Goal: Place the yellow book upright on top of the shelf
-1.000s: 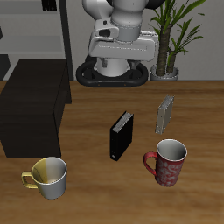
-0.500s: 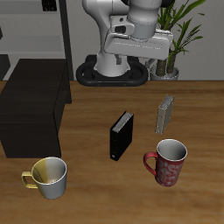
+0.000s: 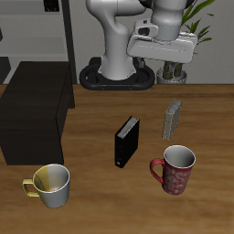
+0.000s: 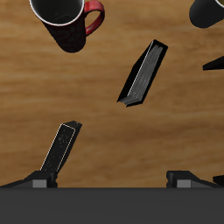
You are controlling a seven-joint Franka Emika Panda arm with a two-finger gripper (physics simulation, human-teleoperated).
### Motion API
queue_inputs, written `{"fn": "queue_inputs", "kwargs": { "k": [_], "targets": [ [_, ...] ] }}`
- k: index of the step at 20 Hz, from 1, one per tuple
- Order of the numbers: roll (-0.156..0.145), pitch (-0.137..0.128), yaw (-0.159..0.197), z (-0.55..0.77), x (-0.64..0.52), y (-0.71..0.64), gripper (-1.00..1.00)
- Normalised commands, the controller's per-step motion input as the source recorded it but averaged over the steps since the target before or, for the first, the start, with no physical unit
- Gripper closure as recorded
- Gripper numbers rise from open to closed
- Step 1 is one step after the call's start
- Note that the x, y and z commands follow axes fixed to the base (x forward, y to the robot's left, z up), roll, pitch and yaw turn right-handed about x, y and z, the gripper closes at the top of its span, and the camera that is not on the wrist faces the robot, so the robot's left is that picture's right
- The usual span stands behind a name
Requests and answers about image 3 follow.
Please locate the red patterned mug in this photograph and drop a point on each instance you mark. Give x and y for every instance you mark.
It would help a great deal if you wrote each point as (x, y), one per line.
(176, 179)

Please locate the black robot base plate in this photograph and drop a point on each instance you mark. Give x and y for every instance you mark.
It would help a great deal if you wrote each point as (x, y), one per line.
(88, 79)

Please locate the yellow and white mug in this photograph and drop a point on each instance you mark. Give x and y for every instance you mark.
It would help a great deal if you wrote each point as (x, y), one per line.
(56, 195)

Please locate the dark brown desk caddy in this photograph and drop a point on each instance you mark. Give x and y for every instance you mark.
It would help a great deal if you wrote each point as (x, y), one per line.
(30, 115)

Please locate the black book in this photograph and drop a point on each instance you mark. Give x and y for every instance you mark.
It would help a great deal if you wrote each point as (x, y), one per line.
(126, 146)

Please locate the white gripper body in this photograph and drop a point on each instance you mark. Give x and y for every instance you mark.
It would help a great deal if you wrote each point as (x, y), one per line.
(160, 50)

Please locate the black items on shelf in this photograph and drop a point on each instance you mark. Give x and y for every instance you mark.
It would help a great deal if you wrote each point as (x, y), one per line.
(51, 5)

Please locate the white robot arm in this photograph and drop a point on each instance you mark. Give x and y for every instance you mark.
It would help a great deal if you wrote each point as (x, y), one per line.
(117, 45)

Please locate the green pot plant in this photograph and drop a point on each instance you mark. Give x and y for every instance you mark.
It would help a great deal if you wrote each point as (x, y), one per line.
(171, 79)

